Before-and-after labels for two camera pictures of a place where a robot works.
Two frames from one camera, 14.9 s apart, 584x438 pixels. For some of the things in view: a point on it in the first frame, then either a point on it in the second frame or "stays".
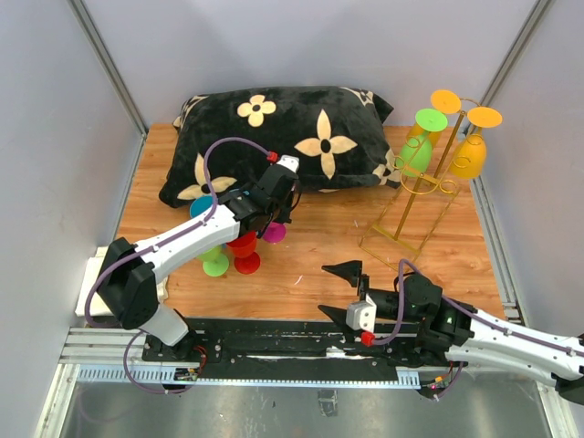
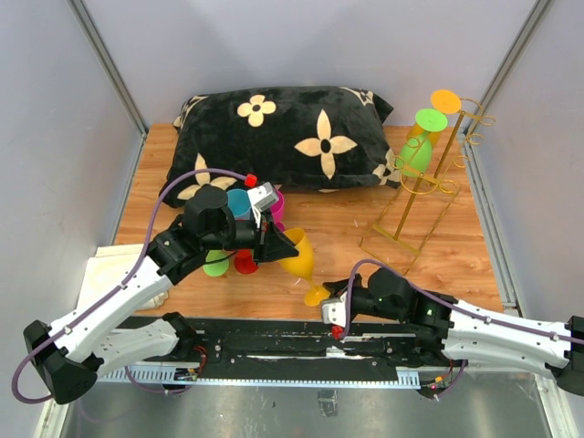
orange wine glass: (468, 160) to (304, 264)
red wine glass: (243, 249) stays
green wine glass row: (413, 158) stays
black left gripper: (283, 214) to (269, 245)
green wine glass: (214, 262) stays
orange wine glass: (445, 100) stays
